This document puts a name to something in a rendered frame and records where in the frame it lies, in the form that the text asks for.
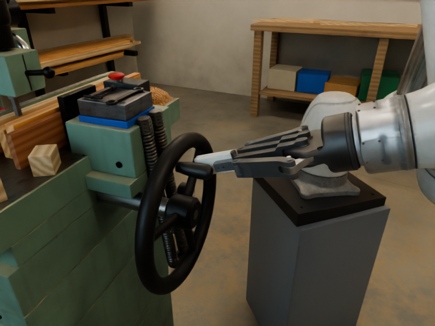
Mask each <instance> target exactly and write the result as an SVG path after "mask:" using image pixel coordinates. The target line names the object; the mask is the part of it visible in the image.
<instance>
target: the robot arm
mask: <svg viewBox="0 0 435 326"><path fill-rule="evenodd" d="M419 2H420V9H421V22H422V23H421V26H420V28H419V32H418V34H417V37H416V40H415V42H414V45H413V47H412V51H411V53H410V56H409V59H408V61H407V64H406V67H405V70H404V72H403V75H402V78H401V81H400V83H399V86H398V88H397V90H396V91H394V92H392V93H390V94H389V95H388V96H386V97H385V98H384V99H381V100H374V101H372V102H366V103H361V102H360V101H359V100H358V99H357V98H356V97H354V96H353V95H351V94H350V93H347V92H340V91H329V92H322V93H320V94H319V95H318V96H317V97H316V98H315V99H314V100H313V101H312V102H311V103H310V105H309V106H308V108H307V110H306V112H305V114H304V117H303V119H302V122H301V125H300V127H297V128H295V129H292V130H289V131H285V132H282V133H278V134H275V135H271V136H266V137H263V138H259V139H256V140H251V141H248V142H246V143H245V146H243V147H239V148H237V150H236V149H232V150H228V151H221V152H217V153H210V154H206V155H199V156H196V158H195V159H194V162H197V163H203V164H208V165H210V166H211V167H212V168H213V174H217V173H226V172H231V171H235V173H236V176H237V178H281V177H282V178H285V179H289V180H290V181H291V182H292V184H293V185H294V187H295V188H296V189H297V190H298V192H299V195H300V197H301V198H303V199H312V198H315V197H331V196H340V195H353V196H358V195H359V194H360V189H359V188H358V187H357V186H355V185H353V184H352V183H351V182H350V181H349V180H348V179H347V177H348V172H349V171H355V170H358V169H359V168H360V167H361V166H364V168H365V170H366V172H367V173H369V174H374V173H385V172H391V171H402V170H406V171H408V170H413V169H416V176H417V180H418V185H419V188H420V190H421V192H422V193H423V194H424V196H426V198H428V200H429V201H430V202H432V203H433V204H435V0H419Z"/></svg>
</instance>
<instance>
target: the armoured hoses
mask: <svg viewBox="0 0 435 326"><path fill-rule="evenodd" d="M148 114H149V116H146V115H144V116H139V117H138V118H137V119H136V123H137V125H138V126H139V127H140V132H141V136H142V138H141V139H142V142H143V144H142V145H143V146H144V147H143V148H144V154H145V158H146V164H147V165H146V167H148V168H147V170H148V175H149V176H150V173H151V171H152V169H153V167H154V165H155V163H156V161H157V160H158V157H160V155H161V153H162V152H163V151H164V150H165V148H166V147H167V146H168V141H167V137H166V131H165V125H164V119H163V115H162V109H158V108H154V109H151V110H149V111H148ZM152 124H153V125H152ZM153 127H154V128H153ZM153 131H154V133H155V138H154V134H153ZM154 139H156V141H155V140H154ZM155 142H156V146H157V150H156V146H155ZM157 151H158V153H157ZM157 154H158V156H157ZM165 192H166V195H165ZM176 193H177V188H176V183H175V177H174V174H173V171H172V174H171V175H170V178H169V180H168V183H167V185H166V187H165V191H164V193H163V196H162V197H166V198H170V197H171V196H173V195H174V194H176ZM157 218H158V222H159V224H161V223H162V222H163V221H164V220H165V218H164V217H159V216H157ZM173 231H174V234H175V240H176V244H177V248H178V250H177V251H176V247H175V241H174V238H173V232H172V228H170V229H169V230H168V231H166V232H165V233H164V234H162V235H161V236H162V242H163V245H164V251H165V254H166V260H167V263H168V265H169V267H170V268H176V267H177V265H178V264H179V263H180V262H181V259H182V258H183V256H184V255H185V253H186V251H187V249H188V244H187V241H186V237H185V234H184V230H183V229H181V228H176V227H173Z"/></svg>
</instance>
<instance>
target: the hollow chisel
mask: <svg viewBox="0 0 435 326"><path fill-rule="evenodd" d="M11 102H12V106H13V109H14V112H15V115H16V116H21V115H23V114H22V112H21V108H20V104H19V100H18V98H16V99H11Z"/></svg>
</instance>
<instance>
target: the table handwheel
mask: <svg viewBox="0 0 435 326"><path fill-rule="evenodd" d="M190 148H195V154H194V159H195V158H196V156H199V155H206V154H210V153H213V150H212V147H211V145H210V143H209V141H208V140H207V139H206V138H205V137H204V136H203V135H201V134H199V133H196V132H187V133H183V134H181V135H179V136H178V137H176V138H175V139H174V140H172V141H171V142H170V143H169V144H168V146H167V147H166V148H165V150H164V151H163V152H162V153H161V155H160V157H159V158H158V160H157V161H156V163H155V165H154V167H153V169H152V171H151V173H150V176H149V178H148V181H147V183H146V186H145V188H144V192H138V193H137V194H136V196H134V198H132V199H128V198H125V197H119V196H116V195H111V194H108V193H102V192H99V191H98V192H97V195H96V196H97V199H98V201H99V202H103V203H106V204H110V205H113V206H119V207H122V208H127V209H130V210H135V211H138V215H137V222H136V227H135V247H134V249H135V264H136V267H137V273H138V275H139V278H140V281H141V282H142V284H143V285H144V287H145V288H146V289H147V290H148V291H150V292H151V293H152V294H156V295H165V294H169V293H171V292H173V291H174V290H175V289H177V288H178V287H179V286H180V285H181V284H182V283H183V282H184V280H185V279H186V278H187V277H188V275H189V273H190V272H191V271H192V269H193V267H194V265H195V263H196V261H197V259H198V257H199V255H200V253H201V250H202V248H203V245H204V243H205V239H206V236H207V233H208V229H209V226H210V222H211V218H212V213H213V209H214V201H215V196H216V174H213V176H212V178H210V179H208V180H203V196H202V201H201V203H200V202H199V199H198V198H197V197H193V193H194V188H195V183H196V180H197V179H196V178H193V177H189V176H188V180H187V182H186V186H185V189H184V192H183V195H182V194H178V193H176V194H174V195H173V196H171V197H170V198H166V197H162V196H163V193H164V190H165V187H166V185H167V183H168V180H169V178H170V175H171V174H172V171H173V169H174V167H175V166H176V164H177V163H178V161H179V159H180V158H181V157H182V156H183V154H184V153H185V152H186V151H188V150H189V149H190ZM194 159H193V162H194ZM157 216H159V217H164V218H165V220H164V221H163V222H162V223H161V224H160V225H158V226H157V227H156V222H157ZM195 226H196V227H195ZM171 227H176V228H181V229H183V230H184V234H185V237H186V241H187V244H188V249H187V251H186V253H185V255H184V256H183V258H182V259H181V262H180V263H179V264H178V265H177V267H176V268H175V270H174V271H173V272H172V273H171V274H169V275H168V276H166V277H161V276H160V275H159V274H158V272H157V269H156V266H155V258H154V242H155V241H156V240H157V239H158V238H159V237H160V236H161V235H162V234H164V233H165V232H166V231H168V230H169V229H170V228H171ZM193 228H195V231H194V234H193V231H192V229H193Z"/></svg>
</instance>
